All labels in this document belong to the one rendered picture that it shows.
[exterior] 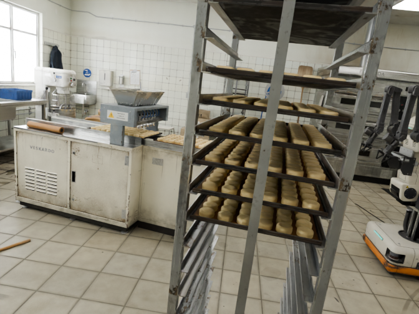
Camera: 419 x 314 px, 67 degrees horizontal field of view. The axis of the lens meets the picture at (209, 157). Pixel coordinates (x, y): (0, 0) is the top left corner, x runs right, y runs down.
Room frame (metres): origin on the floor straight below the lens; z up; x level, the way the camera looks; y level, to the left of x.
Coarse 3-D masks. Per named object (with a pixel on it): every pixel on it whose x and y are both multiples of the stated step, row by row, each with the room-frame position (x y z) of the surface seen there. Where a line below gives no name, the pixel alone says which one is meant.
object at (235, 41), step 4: (232, 40) 1.51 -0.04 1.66; (236, 40) 1.51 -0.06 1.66; (232, 44) 1.51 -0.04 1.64; (236, 44) 1.51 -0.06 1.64; (232, 48) 1.51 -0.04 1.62; (236, 48) 1.51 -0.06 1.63; (232, 60) 1.51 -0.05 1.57; (236, 60) 1.53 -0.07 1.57; (232, 64) 1.51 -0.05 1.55; (228, 80) 1.51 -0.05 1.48; (232, 80) 1.51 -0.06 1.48; (228, 84) 1.51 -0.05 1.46; (232, 84) 1.51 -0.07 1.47; (228, 88) 1.51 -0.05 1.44; (232, 88) 1.51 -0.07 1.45; (228, 92) 1.51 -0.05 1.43; (232, 92) 1.53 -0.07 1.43; (224, 108) 1.51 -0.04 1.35; (228, 108) 1.51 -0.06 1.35; (224, 112) 1.51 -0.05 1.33
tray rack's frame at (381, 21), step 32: (288, 0) 0.87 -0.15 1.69; (384, 0) 0.82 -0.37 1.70; (288, 32) 0.87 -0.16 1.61; (384, 32) 0.82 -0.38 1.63; (192, 64) 0.91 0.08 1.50; (192, 96) 0.91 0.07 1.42; (192, 128) 0.91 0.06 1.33; (352, 128) 0.83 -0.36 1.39; (352, 160) 0.82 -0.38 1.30; (256, 192) 0.87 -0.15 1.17; (256, 224) 0.87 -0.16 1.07; (320, 288) 0.82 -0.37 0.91
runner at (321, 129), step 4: (320, 128) 1.38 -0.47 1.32; (324, 128) 1.27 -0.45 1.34; (320, 132) 1.36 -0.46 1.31; (324, 132) 1.25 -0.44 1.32; (328, 132) 1.16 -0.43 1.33; (328, 136) 1.15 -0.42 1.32; (332, 136) 1.06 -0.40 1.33; (328, 140) 1.12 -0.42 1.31; (332, 140) 1.05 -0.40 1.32; (336, 140) 0.98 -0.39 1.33; (332, 144) 1.03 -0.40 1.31; (336, 144) 0.97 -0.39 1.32; (340, 144) 0.91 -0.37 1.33; (336, 148) 0.96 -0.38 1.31; (340, 148) 0.90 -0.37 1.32; (344, 148) 0.85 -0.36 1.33; (344, 152) 0.84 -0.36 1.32; (336, 156) 0.83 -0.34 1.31; (340, 156) 0.83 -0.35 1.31; (344, 156) 0.83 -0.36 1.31
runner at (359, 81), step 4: (348, 80) 1.00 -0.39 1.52; (352, 80) 0.93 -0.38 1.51; (356, 80) 0.88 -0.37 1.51; (360, 80) 0.83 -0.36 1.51; (360, 84) 0.83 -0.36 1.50; (332, 88) 1.10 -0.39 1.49; (336, 88) 1.03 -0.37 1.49; (340, 88) 0.95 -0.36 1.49; (344, 88) 0.89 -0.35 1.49; (348, 88) 0.84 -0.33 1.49; (352, 88) 0.83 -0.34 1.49; (356, 88) 0.83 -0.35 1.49; (360, 88) 0.82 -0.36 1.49
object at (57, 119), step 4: (52, 120) 3.42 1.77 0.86; (56, 120) 3.41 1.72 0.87; (60, 120) 3.40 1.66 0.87; (64, 120) 3.39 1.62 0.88; (68, 120) 3.37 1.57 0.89; (72, 120) 3.36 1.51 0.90; (76, 120) 3.37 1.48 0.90; (68, 124) 3.37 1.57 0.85; (72, 124) 3.36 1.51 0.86; (76, 124) 3.35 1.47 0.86; (80, 124) 3.33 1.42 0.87; (84, 124) 3.32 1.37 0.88; (88, 124) 3.31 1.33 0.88; (92, 124) 3.30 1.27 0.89; (96, 124) 3.28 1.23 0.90; (156, 136) 3.11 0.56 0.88; (160, 136) 3.10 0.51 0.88
